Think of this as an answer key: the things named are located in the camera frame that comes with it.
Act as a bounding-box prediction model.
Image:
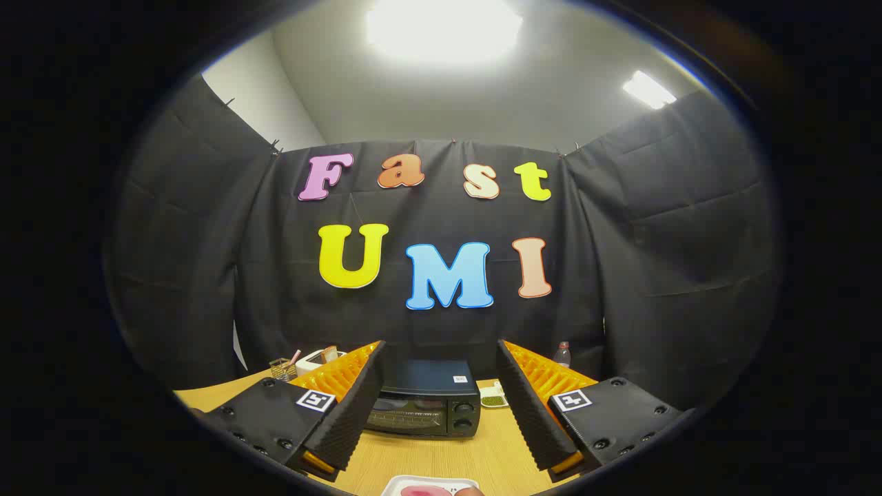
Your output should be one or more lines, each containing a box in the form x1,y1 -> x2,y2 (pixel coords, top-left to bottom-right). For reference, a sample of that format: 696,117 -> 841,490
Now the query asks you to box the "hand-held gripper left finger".
200,340 -> 388,483

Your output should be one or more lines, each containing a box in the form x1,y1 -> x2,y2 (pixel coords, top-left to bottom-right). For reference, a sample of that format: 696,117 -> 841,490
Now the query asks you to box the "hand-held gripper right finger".
496,339 -> 690,483

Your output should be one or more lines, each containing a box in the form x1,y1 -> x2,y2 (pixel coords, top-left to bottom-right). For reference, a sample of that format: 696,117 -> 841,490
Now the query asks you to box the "black toaster oven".
365,358 -> 482,439

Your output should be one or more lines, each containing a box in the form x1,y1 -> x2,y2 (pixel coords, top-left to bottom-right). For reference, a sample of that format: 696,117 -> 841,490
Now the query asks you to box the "white square dish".
381,475 -> 480,496

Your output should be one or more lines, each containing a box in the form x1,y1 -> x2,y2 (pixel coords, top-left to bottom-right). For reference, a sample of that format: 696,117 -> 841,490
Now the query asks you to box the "white bread toaster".
296,348 -> 345,378

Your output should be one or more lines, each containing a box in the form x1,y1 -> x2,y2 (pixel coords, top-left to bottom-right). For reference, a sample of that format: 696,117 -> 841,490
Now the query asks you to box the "white divided bean dish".
480,380 -> 511,409

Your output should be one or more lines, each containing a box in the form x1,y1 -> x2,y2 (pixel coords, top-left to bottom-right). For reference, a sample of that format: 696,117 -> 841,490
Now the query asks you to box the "small ceiling light panel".
622,70 -> 677,110

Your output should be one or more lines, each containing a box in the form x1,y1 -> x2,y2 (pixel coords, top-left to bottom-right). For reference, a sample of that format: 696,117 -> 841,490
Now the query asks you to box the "large ceiling light panel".
365,0 -> 524,66

